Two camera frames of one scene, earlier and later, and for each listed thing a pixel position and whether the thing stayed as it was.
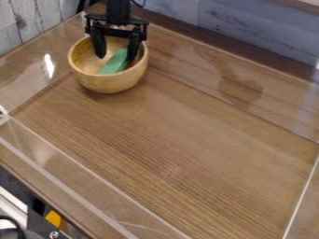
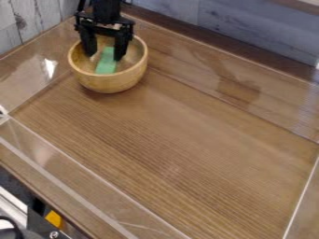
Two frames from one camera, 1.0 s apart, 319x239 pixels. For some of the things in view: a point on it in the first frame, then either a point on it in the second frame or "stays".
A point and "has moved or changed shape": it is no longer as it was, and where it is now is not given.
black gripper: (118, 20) to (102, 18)
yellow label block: (54, 218) stays
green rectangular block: (116, 63) has moved or changed shape
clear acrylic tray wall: (100, 208) stays
